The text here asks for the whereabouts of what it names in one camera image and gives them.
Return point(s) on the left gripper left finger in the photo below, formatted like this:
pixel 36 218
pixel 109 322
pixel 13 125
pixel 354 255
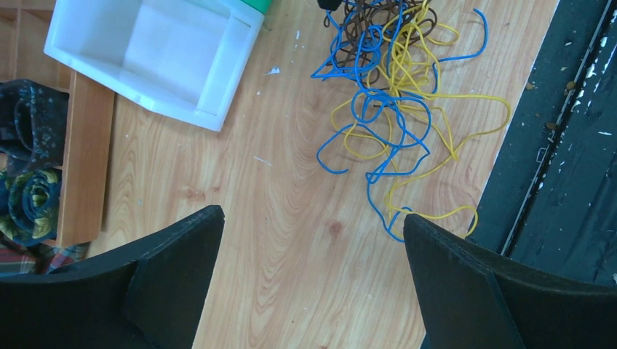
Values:
pixel 148 293

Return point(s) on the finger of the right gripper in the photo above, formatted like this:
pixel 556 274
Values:
pixel 329 5

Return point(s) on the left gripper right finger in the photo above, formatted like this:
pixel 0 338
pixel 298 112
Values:
pixel 471 297

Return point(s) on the green plastic bin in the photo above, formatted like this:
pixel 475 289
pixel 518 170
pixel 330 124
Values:
pixel 260 5

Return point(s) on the plaid cloth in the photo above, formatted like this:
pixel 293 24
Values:
pixel 37 259

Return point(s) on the wooden compartment tray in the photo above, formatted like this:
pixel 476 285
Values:
pixel 24 29

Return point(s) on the white plastic bin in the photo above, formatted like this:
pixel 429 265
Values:
pixel 180 59

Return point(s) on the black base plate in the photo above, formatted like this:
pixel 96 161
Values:
pixel 550 201

